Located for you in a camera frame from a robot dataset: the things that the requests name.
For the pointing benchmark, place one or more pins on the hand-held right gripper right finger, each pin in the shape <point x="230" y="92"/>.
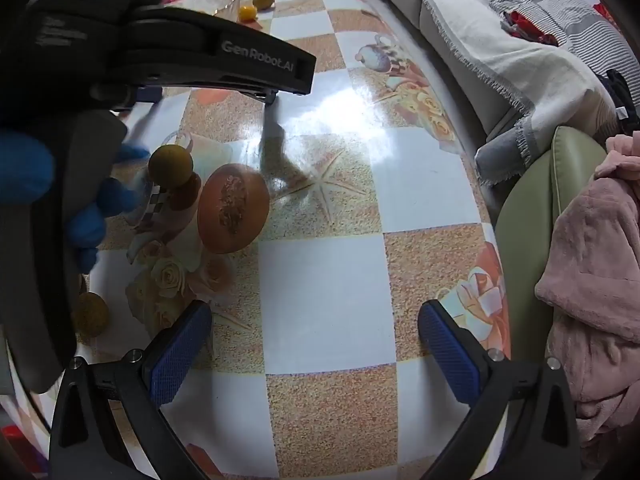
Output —
<point x="450" y="355"/>

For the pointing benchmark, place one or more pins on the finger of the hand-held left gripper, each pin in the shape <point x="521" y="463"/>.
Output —
<point x="270" y="96"/>

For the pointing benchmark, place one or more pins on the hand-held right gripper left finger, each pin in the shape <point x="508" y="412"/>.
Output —
<point x="180" y="350"/>

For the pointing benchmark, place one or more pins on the person's left hand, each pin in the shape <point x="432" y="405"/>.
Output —
<point x="20" y="170"/>

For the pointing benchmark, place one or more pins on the small yellow tomato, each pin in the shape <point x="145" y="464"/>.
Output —
<point x="246" y="12"/>

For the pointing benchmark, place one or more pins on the small brownish yellow fruit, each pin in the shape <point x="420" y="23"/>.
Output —
<point x="263" y="1"/>

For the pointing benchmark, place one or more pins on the large brown round fruit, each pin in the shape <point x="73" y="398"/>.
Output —
<point x="232" y="215"/>

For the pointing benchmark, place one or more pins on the checkered printed tablecloth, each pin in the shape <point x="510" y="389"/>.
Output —
<point x="320" y="285"/>

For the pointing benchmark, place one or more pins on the pink fleece blanket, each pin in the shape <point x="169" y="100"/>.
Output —
<point x="595" y="285"/>

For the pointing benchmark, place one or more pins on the green cushion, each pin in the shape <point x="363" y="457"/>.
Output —
<point x="540" y="210"/>

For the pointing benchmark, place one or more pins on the white grey fringed blanket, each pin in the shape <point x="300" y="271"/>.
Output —
<point x="490" y="50"/>

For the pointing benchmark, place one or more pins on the red patterned cloth item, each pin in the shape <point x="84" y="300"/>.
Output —
<point x="522" y="25"/>

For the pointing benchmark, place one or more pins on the black cloth item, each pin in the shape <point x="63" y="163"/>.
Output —
<point x="620" y="97"/>

